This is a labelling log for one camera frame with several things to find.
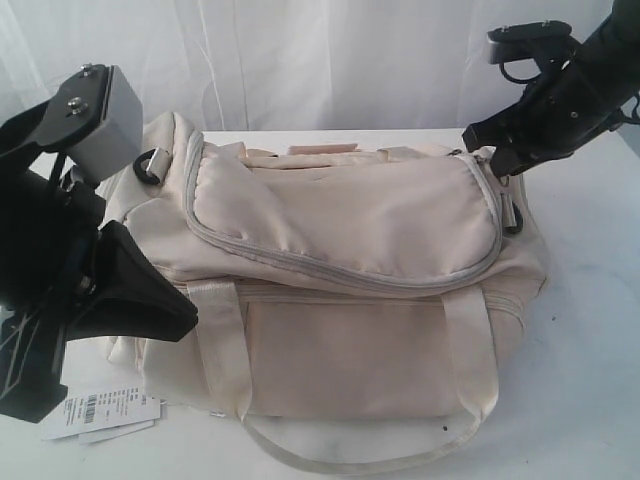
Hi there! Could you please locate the white curtain backdrop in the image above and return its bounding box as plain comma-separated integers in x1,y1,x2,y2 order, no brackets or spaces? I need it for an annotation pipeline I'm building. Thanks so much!
1,1,612,131

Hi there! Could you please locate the cream duffel bag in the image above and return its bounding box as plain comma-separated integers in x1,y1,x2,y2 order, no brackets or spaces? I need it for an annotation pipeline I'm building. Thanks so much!
100,113,547,474

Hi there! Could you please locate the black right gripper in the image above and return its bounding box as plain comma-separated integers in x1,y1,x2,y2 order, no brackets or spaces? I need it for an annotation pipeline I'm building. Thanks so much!
462,61,620,176

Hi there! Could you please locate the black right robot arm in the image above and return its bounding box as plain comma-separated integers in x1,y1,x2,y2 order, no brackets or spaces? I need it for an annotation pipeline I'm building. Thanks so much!
462,1,639,177

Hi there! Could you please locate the white barcode paper tag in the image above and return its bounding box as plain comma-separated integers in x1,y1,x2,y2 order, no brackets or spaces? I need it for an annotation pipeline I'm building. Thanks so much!
40,383,161,440

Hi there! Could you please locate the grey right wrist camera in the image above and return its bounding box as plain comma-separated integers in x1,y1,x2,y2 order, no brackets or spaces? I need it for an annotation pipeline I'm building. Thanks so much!
487,20,580,85

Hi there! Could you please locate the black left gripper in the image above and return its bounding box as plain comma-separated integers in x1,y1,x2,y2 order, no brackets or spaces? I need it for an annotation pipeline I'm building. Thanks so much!
1,158,198,424

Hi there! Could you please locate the white paper tag underneath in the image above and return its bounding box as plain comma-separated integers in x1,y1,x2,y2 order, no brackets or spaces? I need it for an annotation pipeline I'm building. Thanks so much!
78,420,155,445

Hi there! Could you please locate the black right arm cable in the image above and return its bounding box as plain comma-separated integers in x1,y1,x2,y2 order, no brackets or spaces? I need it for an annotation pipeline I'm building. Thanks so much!
607,87,640,132

